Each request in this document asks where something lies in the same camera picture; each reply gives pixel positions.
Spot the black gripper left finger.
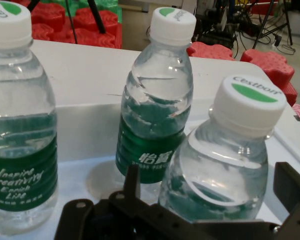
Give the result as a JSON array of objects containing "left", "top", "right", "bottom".
[{"left": 54, "top": 164, "right": 197, "bottom": 240}]

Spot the green label water bottle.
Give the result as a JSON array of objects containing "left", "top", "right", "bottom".
[
  {"left": 0, "top": 0, "right": 59, "bottom": 237},
  {"left": 114, "top": 6, "right": 197, "bottom": 185},
  {"left": 157, "top": 74, "right": 288, "bottom": 223}
]

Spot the white plastic tray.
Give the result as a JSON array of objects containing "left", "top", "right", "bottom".
[{"left": 0, "top": 98, "right": 300, "bottom": 240}]

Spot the red foam block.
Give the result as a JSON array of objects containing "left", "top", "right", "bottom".
[
  {"left": 9, "top": 0, "right": 123, "bottom": 50},
  {"left": 186, "top": 41, "right": 300, "bottom": 131}
]

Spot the black background tripod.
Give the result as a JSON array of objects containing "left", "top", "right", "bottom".
[{"left": 251, "top": 0, "right": 294, "bottom": 51}]

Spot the green foam block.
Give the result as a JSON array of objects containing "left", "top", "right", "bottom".
[{"left": 56, "top": 0, "right": 119, "bottom": 11}]

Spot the thin black tripod cable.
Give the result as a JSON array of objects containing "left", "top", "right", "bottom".
[{"left": 64, "top": 0, "right": 79, "bottom": 44}]

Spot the black camera tripod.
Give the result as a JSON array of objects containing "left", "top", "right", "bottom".
[{"left": 28, "top": 0, "right": 107, "bottom": 35}]

